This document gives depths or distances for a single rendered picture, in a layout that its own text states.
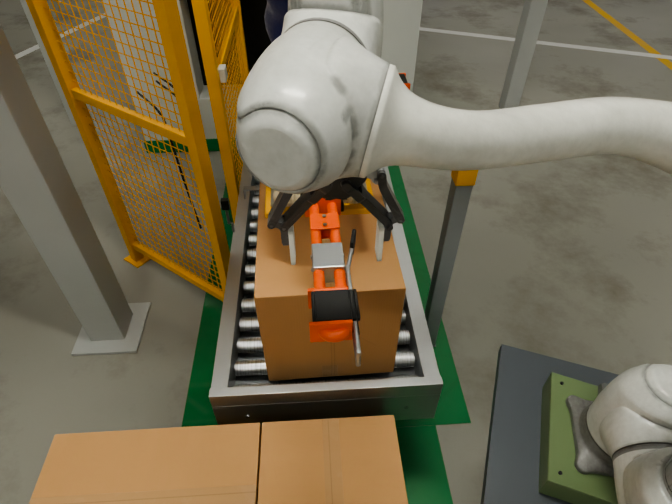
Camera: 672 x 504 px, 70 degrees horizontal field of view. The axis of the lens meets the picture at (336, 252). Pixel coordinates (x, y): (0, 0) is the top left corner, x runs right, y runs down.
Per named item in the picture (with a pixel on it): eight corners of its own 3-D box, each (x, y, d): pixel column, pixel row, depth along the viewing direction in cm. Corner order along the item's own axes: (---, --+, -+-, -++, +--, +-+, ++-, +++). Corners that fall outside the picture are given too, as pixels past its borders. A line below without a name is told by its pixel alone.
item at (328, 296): (308, 305, 90) (307, 288, 86) (347, 303, 90) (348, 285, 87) (310, 342, 84) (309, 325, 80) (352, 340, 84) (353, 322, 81)
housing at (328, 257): (310, 259, 99) (309, 243, 96) (343, 257, 100) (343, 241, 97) (312, 284, 94) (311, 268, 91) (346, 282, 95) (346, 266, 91)
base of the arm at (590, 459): (638, 396, 118) (650, 385, 114) (663, 490, 103) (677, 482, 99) (562, 381, 120) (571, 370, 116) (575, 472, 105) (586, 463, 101)
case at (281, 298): (270, 251, 195) (260, 168, 167) (368, 246, 197) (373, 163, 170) (268, 381, 151) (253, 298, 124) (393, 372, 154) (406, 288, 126)
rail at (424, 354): (354, 97, 327) (355, 69, 314) (362, 96, 327) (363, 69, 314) (417, 409, 160) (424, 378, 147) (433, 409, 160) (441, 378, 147)
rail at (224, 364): (258, 99, 324) (255, 72, 311) (266, 99, 325) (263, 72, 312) (219, 421, 157) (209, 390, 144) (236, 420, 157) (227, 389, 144)
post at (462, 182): (418, 336, 231) (453, 157, 163) (432, 335, 232) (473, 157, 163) (421, 347, 227) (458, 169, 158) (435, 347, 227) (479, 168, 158)
